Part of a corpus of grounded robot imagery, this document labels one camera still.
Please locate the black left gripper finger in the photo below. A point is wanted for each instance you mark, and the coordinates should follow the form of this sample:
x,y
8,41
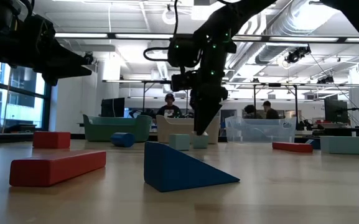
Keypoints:
x,y
73,67

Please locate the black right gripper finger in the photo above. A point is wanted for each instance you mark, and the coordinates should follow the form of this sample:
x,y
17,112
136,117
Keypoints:
x,y
204,118

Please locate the teal cube block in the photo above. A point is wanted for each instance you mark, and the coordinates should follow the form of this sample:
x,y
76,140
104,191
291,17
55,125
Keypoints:
x,y
179,142
200,142

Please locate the large blue wedge block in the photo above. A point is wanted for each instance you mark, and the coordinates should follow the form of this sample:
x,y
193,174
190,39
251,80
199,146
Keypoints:
x,y
173,174

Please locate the short red block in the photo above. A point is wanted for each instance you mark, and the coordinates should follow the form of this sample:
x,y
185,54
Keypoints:
x,y
51,140

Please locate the blue cylinder block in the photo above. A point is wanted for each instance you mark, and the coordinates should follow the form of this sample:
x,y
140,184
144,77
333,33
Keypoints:
x,y
122,140

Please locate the long red block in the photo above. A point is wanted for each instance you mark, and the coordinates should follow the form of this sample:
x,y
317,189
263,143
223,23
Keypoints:
x,y
54,169

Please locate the teal rectangular block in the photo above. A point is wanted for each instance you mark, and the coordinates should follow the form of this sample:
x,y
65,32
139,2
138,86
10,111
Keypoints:
x,y
344,145

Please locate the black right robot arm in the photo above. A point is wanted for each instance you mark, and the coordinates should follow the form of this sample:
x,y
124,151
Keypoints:
x,y
244,12

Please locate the black ceiling spot lamp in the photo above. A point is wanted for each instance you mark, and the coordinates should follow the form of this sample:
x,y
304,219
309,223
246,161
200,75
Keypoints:
x,y
89,57

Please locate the beige plastic bin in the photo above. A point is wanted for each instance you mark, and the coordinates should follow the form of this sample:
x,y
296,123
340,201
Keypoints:
x,y
173,130

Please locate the person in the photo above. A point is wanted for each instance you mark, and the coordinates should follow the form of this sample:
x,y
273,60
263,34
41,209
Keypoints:
x,y
250,112
168,109
271,112

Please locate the large black-framed window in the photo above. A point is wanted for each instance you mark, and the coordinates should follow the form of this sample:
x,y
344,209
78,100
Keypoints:
x,y
23,102

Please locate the black computer monitor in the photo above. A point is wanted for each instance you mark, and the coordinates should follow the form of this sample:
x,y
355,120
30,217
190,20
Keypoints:
x,y
113,107
334,110

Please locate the clear plastic bin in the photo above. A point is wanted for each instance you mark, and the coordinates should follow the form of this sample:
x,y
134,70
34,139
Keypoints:
x,y
260,130

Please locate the green plastic bin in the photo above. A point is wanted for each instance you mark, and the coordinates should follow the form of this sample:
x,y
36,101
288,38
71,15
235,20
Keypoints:
x,y
104,130

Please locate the small blue wedge block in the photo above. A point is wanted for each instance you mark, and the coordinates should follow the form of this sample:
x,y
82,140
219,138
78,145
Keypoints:
x,y
316,143

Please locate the black cluttered desk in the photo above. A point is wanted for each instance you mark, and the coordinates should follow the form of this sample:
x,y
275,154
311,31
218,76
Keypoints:
x,y
338,131

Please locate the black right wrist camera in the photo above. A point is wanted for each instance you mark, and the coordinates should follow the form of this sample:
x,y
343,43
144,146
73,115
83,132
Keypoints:
x,y
183,81

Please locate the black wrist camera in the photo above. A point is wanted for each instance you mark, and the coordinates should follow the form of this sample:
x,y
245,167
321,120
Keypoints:
x,y
39,29
183,81

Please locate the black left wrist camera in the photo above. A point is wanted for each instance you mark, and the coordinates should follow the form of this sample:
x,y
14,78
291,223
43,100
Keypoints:
x,y
39,29

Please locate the black metal frame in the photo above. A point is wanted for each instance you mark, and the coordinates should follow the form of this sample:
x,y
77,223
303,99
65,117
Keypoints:
x,y
296,102
144,96

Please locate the black ceiling camera cluster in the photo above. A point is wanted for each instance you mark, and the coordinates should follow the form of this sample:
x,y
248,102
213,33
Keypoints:
x,y
297,55
326,80

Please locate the silver ventilation duct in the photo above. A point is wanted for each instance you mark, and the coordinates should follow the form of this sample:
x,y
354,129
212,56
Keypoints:
x,y
306,18

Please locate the black ceiling light rail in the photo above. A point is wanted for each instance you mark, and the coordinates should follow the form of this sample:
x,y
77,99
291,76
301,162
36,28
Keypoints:
x,y
341,40

